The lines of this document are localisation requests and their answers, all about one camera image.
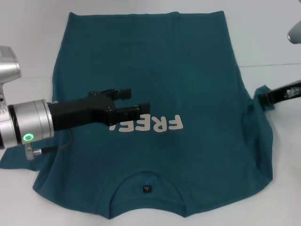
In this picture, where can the teal FREE print T-shirt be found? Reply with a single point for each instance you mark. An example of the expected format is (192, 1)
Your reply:
(164, 58)

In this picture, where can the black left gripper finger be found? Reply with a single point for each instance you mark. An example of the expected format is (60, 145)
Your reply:
(127, 114)
(125, 93)

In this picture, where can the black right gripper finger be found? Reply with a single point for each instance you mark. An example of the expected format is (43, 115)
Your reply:
(268, 98)

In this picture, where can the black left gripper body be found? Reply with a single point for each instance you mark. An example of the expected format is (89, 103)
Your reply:
(77, 110)

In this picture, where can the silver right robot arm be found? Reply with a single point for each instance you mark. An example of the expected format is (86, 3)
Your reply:
(295, 33)

